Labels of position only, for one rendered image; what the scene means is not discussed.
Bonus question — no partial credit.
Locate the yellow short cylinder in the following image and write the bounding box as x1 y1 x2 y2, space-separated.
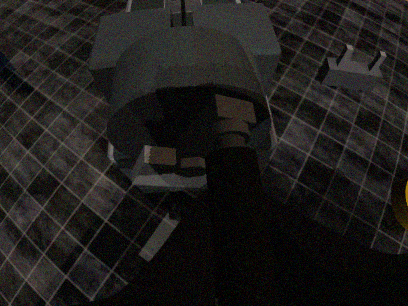
391 177 408 230

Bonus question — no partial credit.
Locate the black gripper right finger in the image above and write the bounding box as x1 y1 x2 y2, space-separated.
263 192 408 306

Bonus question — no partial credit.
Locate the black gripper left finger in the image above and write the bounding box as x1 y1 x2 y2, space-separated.
69 190 216 306

